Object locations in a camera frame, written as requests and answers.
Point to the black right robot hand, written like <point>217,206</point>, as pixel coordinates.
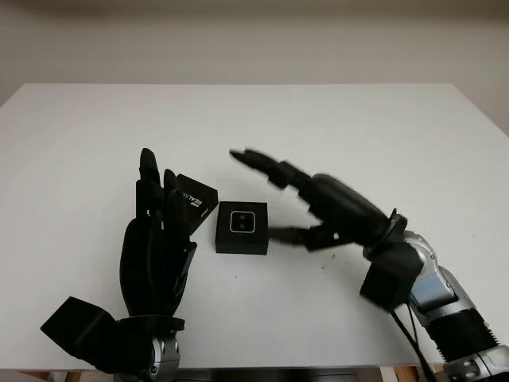
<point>346,211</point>

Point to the black RealSense box lid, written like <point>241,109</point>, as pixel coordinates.
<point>199,203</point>

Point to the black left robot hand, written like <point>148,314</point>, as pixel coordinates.
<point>151,262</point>

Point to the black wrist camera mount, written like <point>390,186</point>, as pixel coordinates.
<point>83,326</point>
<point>389,274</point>

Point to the black box base with foam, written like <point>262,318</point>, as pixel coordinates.
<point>242,242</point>

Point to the small silver depth camera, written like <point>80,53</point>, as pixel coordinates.
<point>242,221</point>

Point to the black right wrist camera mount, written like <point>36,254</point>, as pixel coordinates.
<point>389,274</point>

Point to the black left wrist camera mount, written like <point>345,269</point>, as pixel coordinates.
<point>83,326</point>

